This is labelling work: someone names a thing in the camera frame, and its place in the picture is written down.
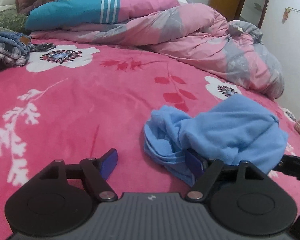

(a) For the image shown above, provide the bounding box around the wall hook rack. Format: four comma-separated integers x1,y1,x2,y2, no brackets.
283,7,300,21

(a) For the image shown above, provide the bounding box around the dark framed wall mirror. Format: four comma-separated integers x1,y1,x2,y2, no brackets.
234,0,269,29

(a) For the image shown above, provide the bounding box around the pile of jeans and plaid clothes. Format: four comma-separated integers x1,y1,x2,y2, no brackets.
0,30,56,72

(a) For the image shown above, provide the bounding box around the green patterned pillow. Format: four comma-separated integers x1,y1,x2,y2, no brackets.
0,8,30,35

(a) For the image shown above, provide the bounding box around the pink floral bed blanket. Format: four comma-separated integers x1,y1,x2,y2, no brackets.
0,40,300,239

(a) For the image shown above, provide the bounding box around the pink grey quilt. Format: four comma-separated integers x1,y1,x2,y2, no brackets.
32,4,285,99

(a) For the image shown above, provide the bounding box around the light blue t-shirt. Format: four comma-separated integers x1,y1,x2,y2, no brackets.
143,94,288,186

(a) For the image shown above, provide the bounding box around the teal pink striped pillow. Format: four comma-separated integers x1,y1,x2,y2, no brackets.
25,0,187,31

